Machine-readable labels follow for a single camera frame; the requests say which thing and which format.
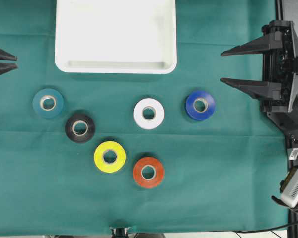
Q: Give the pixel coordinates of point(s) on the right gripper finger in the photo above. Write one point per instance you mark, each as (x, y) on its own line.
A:
(257, 46)
(260, 90)

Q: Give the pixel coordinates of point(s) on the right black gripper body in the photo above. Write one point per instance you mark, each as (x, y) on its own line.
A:
(281, 66)

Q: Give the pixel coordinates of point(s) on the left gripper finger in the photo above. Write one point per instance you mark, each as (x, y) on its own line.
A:
(7, 56)
(7, 67)

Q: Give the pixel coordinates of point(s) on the blue tape roll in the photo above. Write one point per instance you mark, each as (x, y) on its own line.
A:
(200, 105)

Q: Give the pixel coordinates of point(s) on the black tape roll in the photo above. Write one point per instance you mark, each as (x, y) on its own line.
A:
(80, 128)

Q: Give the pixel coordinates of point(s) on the white tape roll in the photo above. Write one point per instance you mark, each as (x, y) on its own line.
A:
(148, 113)

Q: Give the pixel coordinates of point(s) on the yellow tape roll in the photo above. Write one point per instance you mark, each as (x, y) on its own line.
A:
(110, 156)

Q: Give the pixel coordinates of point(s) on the teal tape roll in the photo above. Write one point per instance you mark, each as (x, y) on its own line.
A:
(48, 103)

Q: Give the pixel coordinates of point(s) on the white plastic case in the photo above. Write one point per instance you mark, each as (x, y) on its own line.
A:
(116, 36)

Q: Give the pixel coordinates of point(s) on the red tape roll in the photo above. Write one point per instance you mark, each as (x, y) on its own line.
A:
(148, 172)

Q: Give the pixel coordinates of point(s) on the white perforated device box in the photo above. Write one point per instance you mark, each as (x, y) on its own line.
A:
(290, 194)

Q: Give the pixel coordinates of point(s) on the small white bracket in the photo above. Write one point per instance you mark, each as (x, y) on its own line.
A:
(292, 153)

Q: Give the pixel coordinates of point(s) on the black camera clamp mount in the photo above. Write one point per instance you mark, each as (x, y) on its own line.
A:
(120, 232)

